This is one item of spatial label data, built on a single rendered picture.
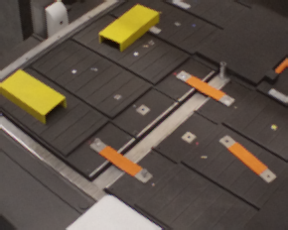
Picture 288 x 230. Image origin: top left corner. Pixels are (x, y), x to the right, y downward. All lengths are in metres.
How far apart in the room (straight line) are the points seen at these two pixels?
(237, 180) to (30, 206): 0.42
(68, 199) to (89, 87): 0.41
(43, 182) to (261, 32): 0.76
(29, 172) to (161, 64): 0.50
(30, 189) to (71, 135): 0.25
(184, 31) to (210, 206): 0.56
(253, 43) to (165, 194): 0.53
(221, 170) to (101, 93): 0.34
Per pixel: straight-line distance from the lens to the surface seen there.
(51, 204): 1.04
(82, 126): 1.29
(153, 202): 1.15
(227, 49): 1.48
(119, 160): 1.22
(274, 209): 1.15
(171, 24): 1.56
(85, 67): 1.43
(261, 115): 1.33
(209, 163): 1.21
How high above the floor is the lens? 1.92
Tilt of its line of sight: 45 degrees down
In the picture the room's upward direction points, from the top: straight up
